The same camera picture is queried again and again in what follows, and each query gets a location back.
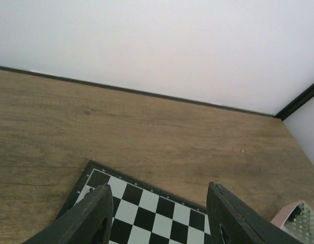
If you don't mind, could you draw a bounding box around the black and white chessboard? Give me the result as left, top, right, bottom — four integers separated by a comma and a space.
58, 161, 211, 244

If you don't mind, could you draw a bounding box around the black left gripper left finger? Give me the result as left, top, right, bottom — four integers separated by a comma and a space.
25, 185, 113, 243

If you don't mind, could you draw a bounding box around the pink rimmed metal tray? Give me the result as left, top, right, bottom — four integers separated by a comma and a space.
271, 200, 314, 243

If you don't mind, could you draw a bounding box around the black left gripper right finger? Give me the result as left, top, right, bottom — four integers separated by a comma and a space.
206, 182, 301, 243

